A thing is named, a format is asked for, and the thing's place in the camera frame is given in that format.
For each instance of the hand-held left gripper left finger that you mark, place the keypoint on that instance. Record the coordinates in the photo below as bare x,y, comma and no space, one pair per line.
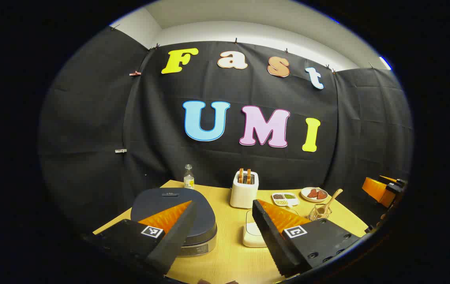
177,228

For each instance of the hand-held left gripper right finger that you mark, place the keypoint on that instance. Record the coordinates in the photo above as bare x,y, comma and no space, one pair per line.
268,232

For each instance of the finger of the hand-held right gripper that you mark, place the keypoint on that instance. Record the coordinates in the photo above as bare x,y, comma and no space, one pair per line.
375,189

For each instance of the clear box with rice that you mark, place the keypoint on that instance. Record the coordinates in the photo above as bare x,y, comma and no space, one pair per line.
252,232

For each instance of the dark grey rice cooker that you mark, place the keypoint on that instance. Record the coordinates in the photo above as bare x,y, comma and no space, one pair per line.
162,199

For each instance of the wooden spoon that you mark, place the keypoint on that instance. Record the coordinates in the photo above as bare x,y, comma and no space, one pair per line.
332,198

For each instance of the white divided dish with beans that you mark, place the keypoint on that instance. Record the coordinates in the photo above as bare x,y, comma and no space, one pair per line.
284,198

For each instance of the white toaster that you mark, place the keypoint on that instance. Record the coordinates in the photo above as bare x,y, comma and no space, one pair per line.
244,195

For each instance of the small glass bottle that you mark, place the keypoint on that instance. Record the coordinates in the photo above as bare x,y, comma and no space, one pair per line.
188,179

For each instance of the red meat piece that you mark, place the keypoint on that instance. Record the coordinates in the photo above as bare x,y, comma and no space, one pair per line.
312,193
322,195

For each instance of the white round plate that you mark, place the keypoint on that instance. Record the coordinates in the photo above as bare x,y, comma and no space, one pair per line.
306,194

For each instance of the toast slice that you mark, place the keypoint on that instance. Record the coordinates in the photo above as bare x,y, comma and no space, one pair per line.
248,176
241,175

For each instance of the pink clip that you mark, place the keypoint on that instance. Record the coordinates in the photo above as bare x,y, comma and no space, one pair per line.
135,73

